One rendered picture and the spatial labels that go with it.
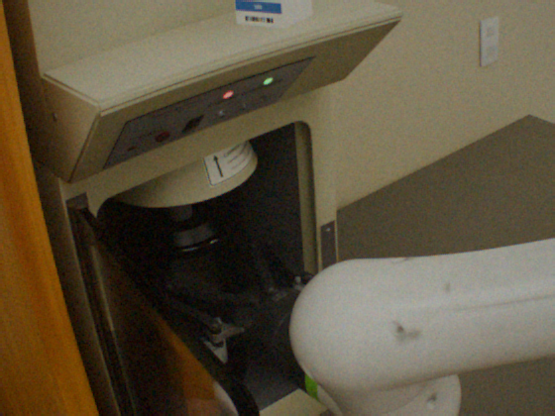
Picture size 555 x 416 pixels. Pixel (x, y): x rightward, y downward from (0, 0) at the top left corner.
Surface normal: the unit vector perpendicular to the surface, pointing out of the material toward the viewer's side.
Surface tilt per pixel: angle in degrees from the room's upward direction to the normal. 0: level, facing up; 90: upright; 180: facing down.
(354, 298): 30
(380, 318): 49
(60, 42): 90
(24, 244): 90
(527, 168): 0
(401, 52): 90
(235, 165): 66
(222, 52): 0
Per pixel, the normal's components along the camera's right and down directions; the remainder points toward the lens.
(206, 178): 0.43, 0.02
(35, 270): 0.62, 0.35
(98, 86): -0.07, -0.86
